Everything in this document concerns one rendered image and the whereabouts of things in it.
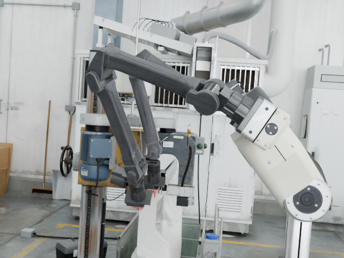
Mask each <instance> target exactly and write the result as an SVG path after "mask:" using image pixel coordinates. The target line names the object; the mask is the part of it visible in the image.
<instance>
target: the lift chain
mask: <svg viewBox="0 0 344 258"><path fill-rule="evenodd" d="M95 94H96V95H95ZM95 97H96V98H95ZM97 98H98V95H97V93H94V101H93V114H96V112H97ZM95 100H96V101H95ZM95 103H96V104H95ZM95 106H96V107H95ZM94 112H95V113H94ZM89 195H90V196H89ZM91 197H92V195H91V194H88V204H87V222H86V230H85V231H86V233H85V247H84V248H85V250H84V258H85V257H87V258H88V248H89V234H90V233H89V232H90V217H91V216H90V215H91V200H92V199H91ZM89 201H90V202H89ZM88 206H89V207H88ZM88 212H89V213H88ZM88 215H89V216H88ZM88 218H89V219H88ZM87 229H88V230H87ZM87 232H88V233H87ZM86 246H87V247H86ZM86 249H87V250H86Z"/></svg>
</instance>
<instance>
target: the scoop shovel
mask: <svg viewBox="0 0 344 258"><path fill-rule="evenodd" d="M75 111H76V107H75ZM75 111H74V112H73V114H74V113H75ZM69 114H70V122H69V131H68V139H67V145H69V142H70V133H71V125H72V116H73V114H72V115H71V113H70V111H69ZM67 156H68V150H66V156H65V158H66V157H67ZM52 172H53V199H67V200H71V197H70V196H71V184H72V171H71V172H70V174H69V175H68V176H67V177H63V176H62V174H61V172H60V170H54V169H52ZM63 172H64V173H65V174H66V173H67V166H66V164H64V171H63Z"/></svg>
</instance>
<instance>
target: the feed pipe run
mask: <svg viewBox="0 0 344 258"><path fill-rule="evenodd" d="M266 1H267V0H234V1H231V2H228V3H224V4H222V6H221V7H220V8H221V9H220V10H221V11H220V13H221V14H220V15H221V17H222V18H221V19H223V20H222V21H223V22H224V24H225V25H228V26H229V25H233V24H236V23H240V22H244V21H246V20H248V32H247V45H248V46H250V35H251V23H252V18H253V17H254V16H255V15H256V14H258V13H259V12H260V10H261V9H262V8H263V7H264V5H265V3H266ZM245 59H249V53H248V52H247V51H246V58H245Z"/></svg>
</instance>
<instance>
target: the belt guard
mask: <svg viewBox="0 0 344 258"><path fill-rule="evenodd" d="M126 117H127V119H128V122H129V124H130V127H142V123H141V120H140V116H126ZM154 122H155V125H156V127H157V128H176V119H174V118H159V117H154ZM79 123H80V124H88V125H104V126H110V123H109V121H108V118H107V116H106V114H92V113H80V121H79Z"/></svg>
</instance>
